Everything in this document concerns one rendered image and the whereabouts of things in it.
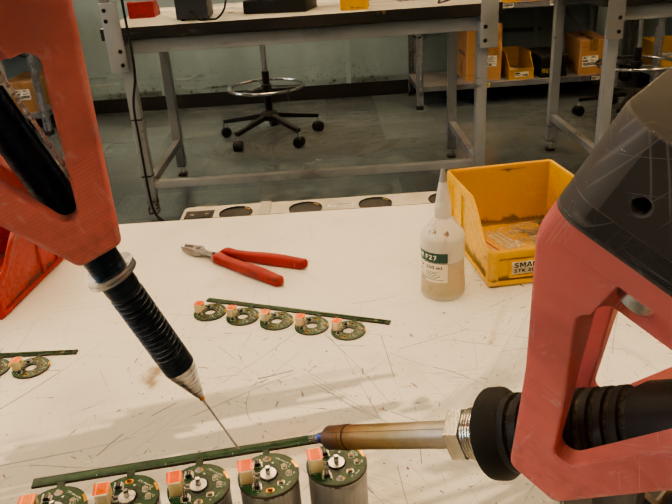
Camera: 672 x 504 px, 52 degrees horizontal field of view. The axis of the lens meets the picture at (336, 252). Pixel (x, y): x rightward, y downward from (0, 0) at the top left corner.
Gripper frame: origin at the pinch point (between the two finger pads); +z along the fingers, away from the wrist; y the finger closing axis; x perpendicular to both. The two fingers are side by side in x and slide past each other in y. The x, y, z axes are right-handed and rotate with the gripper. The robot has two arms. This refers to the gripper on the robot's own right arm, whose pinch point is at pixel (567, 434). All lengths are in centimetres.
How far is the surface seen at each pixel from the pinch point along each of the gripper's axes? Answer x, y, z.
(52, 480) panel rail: -13.1, 3.9, 16.2
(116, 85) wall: -301, -272, 246
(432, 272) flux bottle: -10.3, -26.7, 18.9
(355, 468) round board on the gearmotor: -4.1, -3.2, 11.2
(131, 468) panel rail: -11.1, 1.7, 15.1
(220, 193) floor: -138, -185, 177
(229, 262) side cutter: -24.9, -23.1, 28.8
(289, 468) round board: -6.1, -1.8, 12.4
